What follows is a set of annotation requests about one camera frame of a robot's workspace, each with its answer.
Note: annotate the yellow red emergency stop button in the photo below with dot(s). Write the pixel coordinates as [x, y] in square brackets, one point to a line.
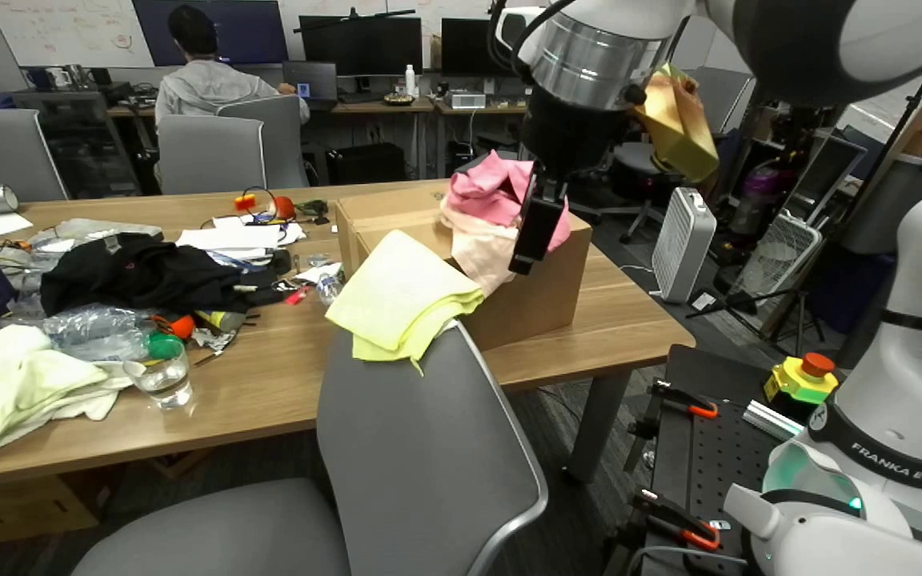
[800, 379]

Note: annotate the white space heater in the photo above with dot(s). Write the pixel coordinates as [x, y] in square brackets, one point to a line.
[684, 244]

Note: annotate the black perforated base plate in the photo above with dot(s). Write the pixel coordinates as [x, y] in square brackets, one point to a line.
[704, 458]

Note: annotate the seated person grey hoodie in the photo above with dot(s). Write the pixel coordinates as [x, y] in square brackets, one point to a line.
[208, 84]

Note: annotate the cardboard box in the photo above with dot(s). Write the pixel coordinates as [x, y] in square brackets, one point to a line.
[537, 306]

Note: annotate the metal storage shelf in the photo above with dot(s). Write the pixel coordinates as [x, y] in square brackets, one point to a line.
[800, 160]

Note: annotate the black computer monitor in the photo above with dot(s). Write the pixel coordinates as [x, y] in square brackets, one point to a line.
[361, 44]
[466, 44]

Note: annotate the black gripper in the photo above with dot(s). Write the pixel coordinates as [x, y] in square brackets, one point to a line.
[566, 145]

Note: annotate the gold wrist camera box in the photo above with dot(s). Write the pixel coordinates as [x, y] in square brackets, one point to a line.
[680, 123]

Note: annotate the pink t-shirt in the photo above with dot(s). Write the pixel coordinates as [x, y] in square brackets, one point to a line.
[488, 194]

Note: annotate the white paper stack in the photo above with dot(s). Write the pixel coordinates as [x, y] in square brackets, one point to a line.
[231, 240]

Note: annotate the grey office chair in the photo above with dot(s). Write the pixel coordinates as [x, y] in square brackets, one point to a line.
[418, 468]

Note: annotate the clear plastic bag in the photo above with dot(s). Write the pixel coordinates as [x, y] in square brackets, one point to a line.
[95, 330]

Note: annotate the black cloth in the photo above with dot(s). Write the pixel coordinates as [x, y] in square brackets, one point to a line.
[153, 277]

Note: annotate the grey table leg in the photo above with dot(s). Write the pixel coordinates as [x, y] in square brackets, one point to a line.
[597, 420]

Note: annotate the white boxy appliance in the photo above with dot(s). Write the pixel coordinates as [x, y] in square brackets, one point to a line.
[780, 257]

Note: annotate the large dark wall screen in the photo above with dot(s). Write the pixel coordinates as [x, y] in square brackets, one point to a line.
[254, 26]

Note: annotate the whiteboard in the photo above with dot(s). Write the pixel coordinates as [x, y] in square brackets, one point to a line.
[73, 28]

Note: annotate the grey partition panel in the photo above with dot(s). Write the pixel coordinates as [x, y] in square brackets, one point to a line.
[2, 154]

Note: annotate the purple vacuum cleaner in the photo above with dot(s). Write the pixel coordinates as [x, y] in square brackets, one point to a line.
[762, 194]

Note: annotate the pale yellow cloth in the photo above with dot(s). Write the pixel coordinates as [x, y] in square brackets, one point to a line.
[15, 393]

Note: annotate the peach t-shirt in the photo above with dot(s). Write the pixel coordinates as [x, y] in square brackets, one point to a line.
[482, 250]

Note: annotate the grey chair backrest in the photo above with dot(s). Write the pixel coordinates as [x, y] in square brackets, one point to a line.
[284, 138]
[208, 154]

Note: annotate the small silver object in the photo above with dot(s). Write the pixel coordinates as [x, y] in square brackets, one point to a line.
[2, 195]

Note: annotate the crumpled foil wrapper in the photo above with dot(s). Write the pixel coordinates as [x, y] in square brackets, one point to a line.
[322, 278]

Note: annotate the clear bottle green cap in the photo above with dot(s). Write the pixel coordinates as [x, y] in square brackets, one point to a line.
[168, 379]

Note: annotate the yellow towel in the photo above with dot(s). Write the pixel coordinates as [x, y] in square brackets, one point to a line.
[398, 291]

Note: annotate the grey swivel chair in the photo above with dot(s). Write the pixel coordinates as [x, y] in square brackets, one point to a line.
[727, 98]

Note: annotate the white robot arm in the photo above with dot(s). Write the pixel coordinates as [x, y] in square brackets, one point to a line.
[911, 403]

